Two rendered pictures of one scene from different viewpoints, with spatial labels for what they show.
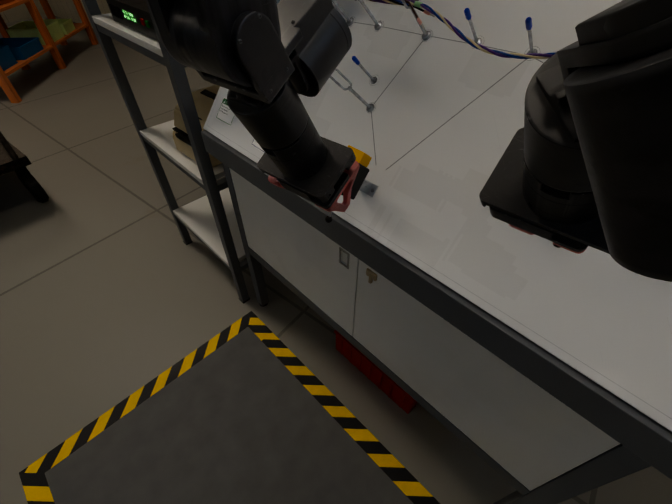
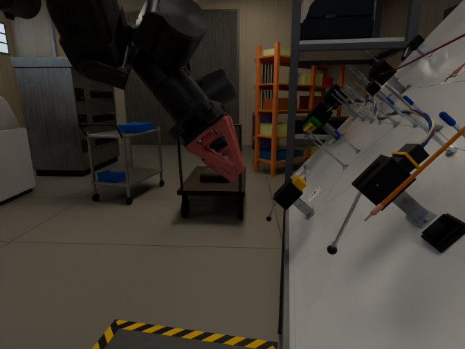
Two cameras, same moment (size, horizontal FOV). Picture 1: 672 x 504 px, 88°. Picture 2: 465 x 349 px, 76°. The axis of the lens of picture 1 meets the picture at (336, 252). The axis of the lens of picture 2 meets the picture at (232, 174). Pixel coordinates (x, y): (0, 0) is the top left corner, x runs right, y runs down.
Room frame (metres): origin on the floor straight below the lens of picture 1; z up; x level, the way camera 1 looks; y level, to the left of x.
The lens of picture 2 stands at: (0.01, -0.53, 1.21)
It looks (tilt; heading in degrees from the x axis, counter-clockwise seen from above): 14 degrees down; 55
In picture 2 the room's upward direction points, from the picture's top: straight up
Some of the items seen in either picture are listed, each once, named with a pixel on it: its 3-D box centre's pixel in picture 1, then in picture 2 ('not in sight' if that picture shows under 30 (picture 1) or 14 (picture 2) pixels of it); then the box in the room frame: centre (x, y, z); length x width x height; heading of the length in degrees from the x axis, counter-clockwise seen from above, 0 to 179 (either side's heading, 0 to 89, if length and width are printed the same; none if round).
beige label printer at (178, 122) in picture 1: (220, 122); not in sight; (1.23, 0.43, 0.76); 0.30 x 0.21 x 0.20; 138
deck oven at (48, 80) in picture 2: not in sight; (80, 117); (0.83, 5.45, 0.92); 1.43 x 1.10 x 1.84; 52
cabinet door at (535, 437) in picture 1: (446, 366); not in sight; (0.36, -0.25, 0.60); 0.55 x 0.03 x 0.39; 45
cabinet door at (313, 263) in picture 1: (291, 243); not in sight; (0.75, 0.14, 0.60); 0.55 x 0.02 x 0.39; 45
